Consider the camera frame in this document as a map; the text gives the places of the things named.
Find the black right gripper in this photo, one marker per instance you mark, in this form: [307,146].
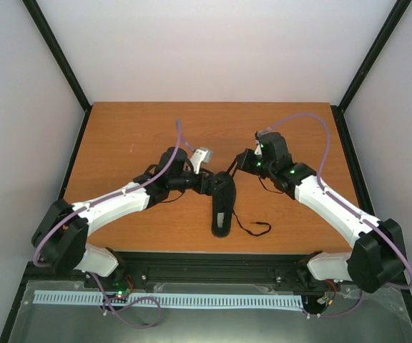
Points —
[244,165]

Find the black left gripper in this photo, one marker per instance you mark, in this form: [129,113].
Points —
[211,183]

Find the black canvas sneaker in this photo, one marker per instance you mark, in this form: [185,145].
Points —
[223,201]

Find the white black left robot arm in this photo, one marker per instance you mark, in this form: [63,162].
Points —
[60,240]

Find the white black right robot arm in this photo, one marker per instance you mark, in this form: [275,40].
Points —
[377,254]

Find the green lit controller board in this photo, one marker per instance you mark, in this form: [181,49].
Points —
[119,296]

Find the right small wiring board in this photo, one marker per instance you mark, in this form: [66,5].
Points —
[327,299]

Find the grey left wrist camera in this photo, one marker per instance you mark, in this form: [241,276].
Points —
[200,156]

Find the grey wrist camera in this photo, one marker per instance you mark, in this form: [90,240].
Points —
[259,134]
[200,156]

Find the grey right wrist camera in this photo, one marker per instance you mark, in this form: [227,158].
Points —
[259,134]

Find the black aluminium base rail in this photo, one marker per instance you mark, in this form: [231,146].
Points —
[281,272]

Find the light blue slotted cable duct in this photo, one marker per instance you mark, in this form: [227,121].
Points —
[172,301]

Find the black right frame post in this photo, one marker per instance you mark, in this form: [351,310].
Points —
[388,27]

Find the black frame post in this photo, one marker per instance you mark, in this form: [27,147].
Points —
[47,34]
[388,27]

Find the black left frame post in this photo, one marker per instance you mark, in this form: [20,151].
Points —
[47,34]

